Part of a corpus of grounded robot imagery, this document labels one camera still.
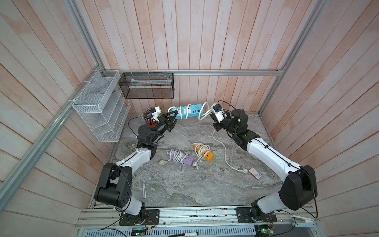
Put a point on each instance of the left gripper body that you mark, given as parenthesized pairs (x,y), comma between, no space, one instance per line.
(164,125)

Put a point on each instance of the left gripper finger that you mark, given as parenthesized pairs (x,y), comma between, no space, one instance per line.
(172,114)
(171,123)

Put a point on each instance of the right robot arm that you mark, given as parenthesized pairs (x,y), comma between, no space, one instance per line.
(299,182)

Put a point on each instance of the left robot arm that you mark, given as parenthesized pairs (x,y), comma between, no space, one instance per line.
(115,184)

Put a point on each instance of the purple power strip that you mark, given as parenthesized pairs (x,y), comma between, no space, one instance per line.
(180,157)

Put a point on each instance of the orange power strip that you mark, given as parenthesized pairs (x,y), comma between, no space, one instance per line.
(203,151)

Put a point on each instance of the red pencil cup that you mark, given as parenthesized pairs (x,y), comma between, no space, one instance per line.
(151,125)

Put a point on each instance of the bundle of pencils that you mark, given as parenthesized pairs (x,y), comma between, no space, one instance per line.
(147,116)

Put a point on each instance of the black mesh basket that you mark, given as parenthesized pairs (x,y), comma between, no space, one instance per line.
(147,85)

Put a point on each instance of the pink white card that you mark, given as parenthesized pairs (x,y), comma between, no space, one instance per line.
(255,173)

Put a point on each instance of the black marker pen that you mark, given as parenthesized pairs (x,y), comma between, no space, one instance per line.
(192,234)

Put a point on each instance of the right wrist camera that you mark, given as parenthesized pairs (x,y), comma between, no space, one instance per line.
(217,113)

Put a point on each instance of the white wire mesh shelf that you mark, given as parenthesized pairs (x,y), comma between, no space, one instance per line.
(101,105)

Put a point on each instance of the horizontal aluminium wall rail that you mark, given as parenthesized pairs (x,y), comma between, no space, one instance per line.
(216,72)

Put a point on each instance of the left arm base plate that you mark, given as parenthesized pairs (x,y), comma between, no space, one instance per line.
(148,217)

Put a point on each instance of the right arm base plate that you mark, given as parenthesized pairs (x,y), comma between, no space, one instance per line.
(252,215)

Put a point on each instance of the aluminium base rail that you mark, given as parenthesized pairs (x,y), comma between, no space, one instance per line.
(208,221)

